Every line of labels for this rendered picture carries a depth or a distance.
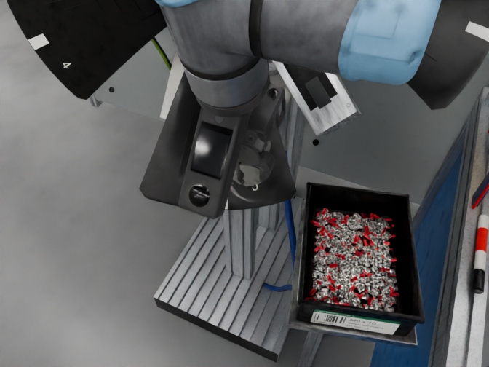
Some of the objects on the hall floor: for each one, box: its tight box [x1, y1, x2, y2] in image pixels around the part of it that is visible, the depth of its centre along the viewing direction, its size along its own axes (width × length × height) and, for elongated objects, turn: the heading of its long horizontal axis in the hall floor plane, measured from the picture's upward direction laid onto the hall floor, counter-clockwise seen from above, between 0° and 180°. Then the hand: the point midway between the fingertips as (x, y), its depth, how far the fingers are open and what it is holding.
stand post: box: [223, 208, 257, 280], centre depth 119 cm, size 4×9×91 cm, turn 65°
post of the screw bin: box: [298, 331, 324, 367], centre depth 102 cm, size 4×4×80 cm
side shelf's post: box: [287, 99, 306, 195], centre depth 147 cm, size 4×4×83 cm
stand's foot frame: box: [154, 196, 306, 363], centre depth 156 cm, size 62×46×8 cm
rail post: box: [412, 116, 469, 234], centre depth 123 cm, size 4×4×78 cm
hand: (244, 183), depth 56 cm, fingers closed
